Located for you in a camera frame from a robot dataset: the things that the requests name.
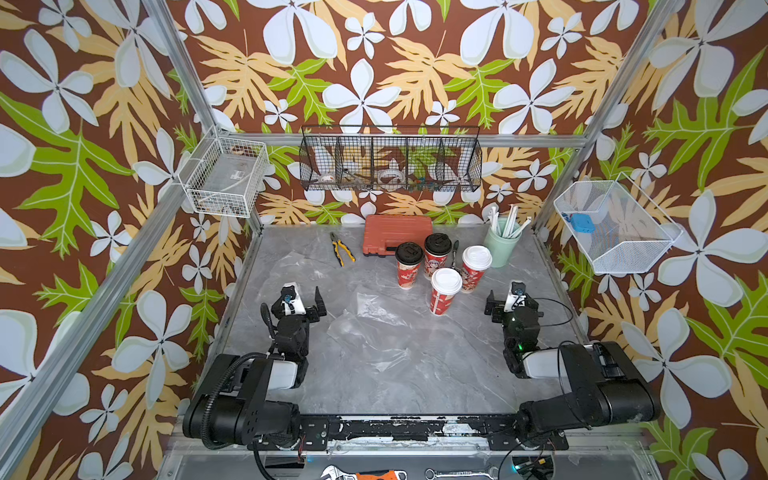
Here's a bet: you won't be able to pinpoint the red plastic tool case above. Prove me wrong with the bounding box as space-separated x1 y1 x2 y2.
362 214 433 257

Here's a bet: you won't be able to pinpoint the blue object in basket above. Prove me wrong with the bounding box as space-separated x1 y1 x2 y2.
568 213 596 234

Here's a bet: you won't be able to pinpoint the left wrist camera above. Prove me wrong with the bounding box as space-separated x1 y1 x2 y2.
281 284 297 315

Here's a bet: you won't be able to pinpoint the black wire basket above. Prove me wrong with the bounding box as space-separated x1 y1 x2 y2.
297 125 483 192

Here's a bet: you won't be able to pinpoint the black lid red cup left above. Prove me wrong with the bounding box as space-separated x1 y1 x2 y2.
395 242 424 290

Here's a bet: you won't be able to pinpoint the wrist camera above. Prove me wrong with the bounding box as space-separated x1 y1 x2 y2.
281 284 297 315
504 281 527 312

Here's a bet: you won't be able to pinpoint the black mounting rail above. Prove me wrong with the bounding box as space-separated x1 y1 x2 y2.
256 414 569 453

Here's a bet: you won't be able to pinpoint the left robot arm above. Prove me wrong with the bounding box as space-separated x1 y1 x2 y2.
182 282 327 450

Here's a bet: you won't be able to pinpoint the silver spanner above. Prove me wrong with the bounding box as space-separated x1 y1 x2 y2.
424 466 499 480

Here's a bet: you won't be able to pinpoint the white lid red cup front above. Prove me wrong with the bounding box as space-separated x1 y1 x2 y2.
429 268 463 316

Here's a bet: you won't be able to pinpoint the green straw holder cup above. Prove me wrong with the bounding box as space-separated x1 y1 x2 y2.
483 226 521 268

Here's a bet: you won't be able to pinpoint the clear plastic bag rear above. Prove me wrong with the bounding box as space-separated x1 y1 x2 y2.
257 252 332 304

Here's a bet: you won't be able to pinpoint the black lid red cup right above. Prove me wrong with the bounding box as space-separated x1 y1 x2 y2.
424 233 453 280

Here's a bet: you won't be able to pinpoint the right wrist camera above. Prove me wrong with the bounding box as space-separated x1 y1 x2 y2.
504 281 527 312

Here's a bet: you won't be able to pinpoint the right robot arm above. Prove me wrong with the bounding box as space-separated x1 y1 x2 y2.
484 282 662 447

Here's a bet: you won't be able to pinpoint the white mesh basket right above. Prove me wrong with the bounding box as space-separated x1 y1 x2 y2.
554 173 683 276

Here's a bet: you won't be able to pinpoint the white lid red cup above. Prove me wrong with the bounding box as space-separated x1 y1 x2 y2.
461 245 493 293
429 268 463 316

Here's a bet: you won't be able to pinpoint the white wire basket left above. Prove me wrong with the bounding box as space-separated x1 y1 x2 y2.
178 127 271 218

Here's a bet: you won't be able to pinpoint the clear plastic carrier bag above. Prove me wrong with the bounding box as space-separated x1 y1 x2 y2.
327 287 426 375

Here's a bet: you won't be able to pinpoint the yellow black pliers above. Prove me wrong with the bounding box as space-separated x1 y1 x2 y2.
330 232 356 267

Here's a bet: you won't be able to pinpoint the black screwdriver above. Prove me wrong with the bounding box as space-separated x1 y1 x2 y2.
450 240 460 271

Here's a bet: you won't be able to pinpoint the orange adjustable wrench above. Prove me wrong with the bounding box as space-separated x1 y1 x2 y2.
320 465 408 480

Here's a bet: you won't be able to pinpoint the black lid red cup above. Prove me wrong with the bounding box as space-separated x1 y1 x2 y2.
424 233 453 280
395 242 424 290

